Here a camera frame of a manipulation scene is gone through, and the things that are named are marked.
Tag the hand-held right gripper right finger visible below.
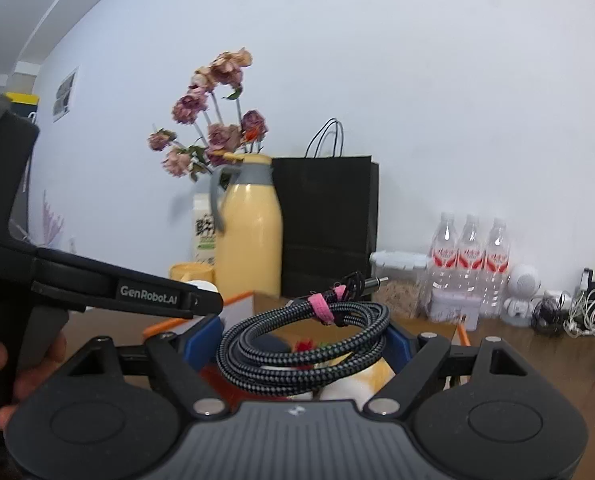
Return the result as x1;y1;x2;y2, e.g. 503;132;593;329
362;325;533;418

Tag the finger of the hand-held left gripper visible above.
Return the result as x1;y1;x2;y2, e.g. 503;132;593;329
30;247;224;320

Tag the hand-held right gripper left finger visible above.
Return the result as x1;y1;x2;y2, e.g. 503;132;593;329
64;312;228;418

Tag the orange edged cardboard box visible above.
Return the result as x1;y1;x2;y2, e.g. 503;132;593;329
142;289;473;401

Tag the braided cable with pink strap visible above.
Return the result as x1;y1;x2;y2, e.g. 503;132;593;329
216;271;393;395

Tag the person's left hand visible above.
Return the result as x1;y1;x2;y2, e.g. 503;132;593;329
0;332;69;433

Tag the yellow and white round object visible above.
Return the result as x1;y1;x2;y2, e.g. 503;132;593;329
321;359;397;403

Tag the yellow ceramic mug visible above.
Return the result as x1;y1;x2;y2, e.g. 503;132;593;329
170;262;217;286

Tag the clear container of nuts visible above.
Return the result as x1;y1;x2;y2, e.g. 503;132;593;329
369;251;431;318

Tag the white milk carton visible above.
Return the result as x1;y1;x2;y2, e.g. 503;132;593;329
192;194;219;267

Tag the dark board with yellow top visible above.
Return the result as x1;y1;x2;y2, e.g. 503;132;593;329
4;92;40;196

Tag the yellow thermos jug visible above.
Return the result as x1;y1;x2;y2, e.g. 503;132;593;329
210;152;284;297

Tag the white robot toy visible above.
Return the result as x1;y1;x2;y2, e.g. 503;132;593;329
500;262;543;328

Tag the black paper bag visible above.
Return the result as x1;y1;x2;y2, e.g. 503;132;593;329
271;119;379;301

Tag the dried pink rose bouquet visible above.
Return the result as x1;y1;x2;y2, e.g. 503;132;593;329
148;47;269;183

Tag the purple plant wall sticker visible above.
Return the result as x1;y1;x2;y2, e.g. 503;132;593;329
42;190;65;248

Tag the wall notice paper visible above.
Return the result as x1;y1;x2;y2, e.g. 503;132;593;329
52;67;80;123

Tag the black cable tangle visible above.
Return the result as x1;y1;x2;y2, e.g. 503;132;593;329
530;294;573;334

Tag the white earphone cable tangle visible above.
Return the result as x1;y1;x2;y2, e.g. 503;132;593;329
567;287;595;337

